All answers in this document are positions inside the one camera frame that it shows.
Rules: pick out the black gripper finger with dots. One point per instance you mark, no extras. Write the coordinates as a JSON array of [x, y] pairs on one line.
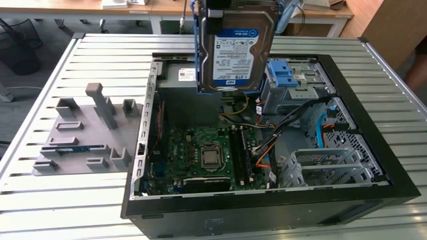
[[214, 25]]

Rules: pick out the hard disk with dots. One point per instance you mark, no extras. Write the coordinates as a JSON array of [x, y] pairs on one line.
[[236, 57]]

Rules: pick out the silver disk bay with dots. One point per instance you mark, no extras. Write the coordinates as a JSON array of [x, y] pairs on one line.
[[334, 167]]

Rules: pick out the blue plastic drive latch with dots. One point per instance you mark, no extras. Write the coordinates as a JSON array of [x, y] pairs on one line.
[[283, 75]]

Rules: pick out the white box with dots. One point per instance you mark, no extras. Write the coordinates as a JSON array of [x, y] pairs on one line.
[[114, 5]]

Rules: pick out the short wooden desk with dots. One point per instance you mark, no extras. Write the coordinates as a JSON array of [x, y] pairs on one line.
[[327, 15]]

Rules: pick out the grey power supply unit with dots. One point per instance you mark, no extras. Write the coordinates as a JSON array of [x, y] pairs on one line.
[[180, 107]]

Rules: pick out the silver optical drive cage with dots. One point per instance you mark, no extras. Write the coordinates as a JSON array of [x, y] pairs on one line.
[[294, 96]]

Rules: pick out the long wooden desk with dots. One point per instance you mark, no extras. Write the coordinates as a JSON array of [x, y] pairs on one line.
[[67, 10]]

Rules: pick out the green motherboard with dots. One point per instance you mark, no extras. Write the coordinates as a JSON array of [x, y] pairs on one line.
[[187, 150]]

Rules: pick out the installed RAM stick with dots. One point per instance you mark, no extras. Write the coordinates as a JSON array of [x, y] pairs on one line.
[[246, 150]]

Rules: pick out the silver CPU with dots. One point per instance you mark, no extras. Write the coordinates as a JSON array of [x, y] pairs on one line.
[[211, 158]]

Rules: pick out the brown wooden cabinet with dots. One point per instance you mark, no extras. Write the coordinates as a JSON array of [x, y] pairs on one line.
[[394, 30]]

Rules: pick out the black mesh bin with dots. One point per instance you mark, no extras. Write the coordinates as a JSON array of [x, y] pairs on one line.
[[20, 50]]

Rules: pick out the grey parts rack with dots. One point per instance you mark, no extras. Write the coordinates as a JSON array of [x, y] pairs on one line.
[[83, 140]]

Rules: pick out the person's dark clothed body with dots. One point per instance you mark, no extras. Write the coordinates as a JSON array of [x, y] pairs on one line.
[[418, 65]]

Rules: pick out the black graphics card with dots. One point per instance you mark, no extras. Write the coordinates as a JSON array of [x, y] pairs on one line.
[[207, 185]]

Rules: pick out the blue RAM stick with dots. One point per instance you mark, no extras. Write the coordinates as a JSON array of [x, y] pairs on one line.
[[74, 150]]

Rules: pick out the grey metal stand foot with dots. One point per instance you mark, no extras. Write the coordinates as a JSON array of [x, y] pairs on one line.
[[7, 96]]

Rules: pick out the black PC case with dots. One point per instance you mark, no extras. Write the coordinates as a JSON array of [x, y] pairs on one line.
[[234, 215]]

